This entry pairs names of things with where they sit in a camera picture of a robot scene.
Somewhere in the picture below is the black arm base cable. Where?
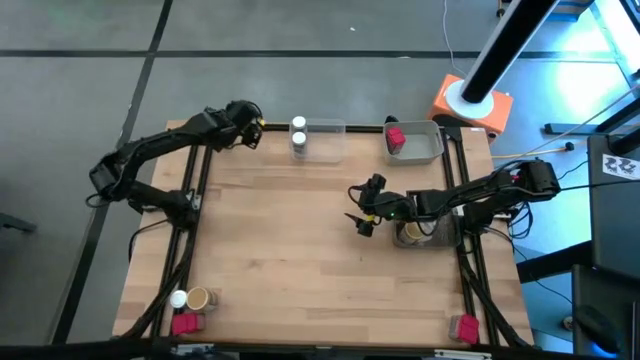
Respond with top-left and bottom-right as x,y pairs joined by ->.
127,219 -> 174,264

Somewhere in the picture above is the orange box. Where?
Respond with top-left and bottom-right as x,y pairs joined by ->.
428,73 -> 515,139

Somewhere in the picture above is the dark smoky plastic bin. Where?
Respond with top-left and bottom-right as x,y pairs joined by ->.
392,213 -> 462,250

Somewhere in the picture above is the black chair base leg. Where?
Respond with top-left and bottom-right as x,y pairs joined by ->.
0,212 -> 38,235

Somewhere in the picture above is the pale yellow floor cable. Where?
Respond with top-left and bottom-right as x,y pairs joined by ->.
492,144 -> 571,162

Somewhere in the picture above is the wooden cup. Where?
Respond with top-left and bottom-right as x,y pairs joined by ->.
186,286 -> 220,314

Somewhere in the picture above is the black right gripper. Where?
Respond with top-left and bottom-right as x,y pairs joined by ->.
343,172 -> 418,238

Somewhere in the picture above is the thin white floor cable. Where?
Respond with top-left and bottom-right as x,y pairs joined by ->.
441,0 -> 458,77

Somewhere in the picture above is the black computer mouse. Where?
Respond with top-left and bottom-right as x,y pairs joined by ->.
573,304 -> 622,354

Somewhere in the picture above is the black floor stand base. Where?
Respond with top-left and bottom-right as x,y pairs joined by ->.
543,97 -> 640,137

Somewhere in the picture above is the light grey plastic bin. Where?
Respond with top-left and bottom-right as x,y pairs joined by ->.
382,119 -> 446,167

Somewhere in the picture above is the black aluminium table frame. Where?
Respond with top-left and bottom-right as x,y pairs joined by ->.
119,112 -> 534,351

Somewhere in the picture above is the blue black cable bundle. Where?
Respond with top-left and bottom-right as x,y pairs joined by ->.
497,198 -> 534,242

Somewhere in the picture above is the black desk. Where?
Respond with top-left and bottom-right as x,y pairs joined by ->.
587,133 -> 640,280
572,263 -> 640,360

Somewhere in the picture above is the white printed paper sheet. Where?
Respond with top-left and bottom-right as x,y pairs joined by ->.
602,153 -> 640,181

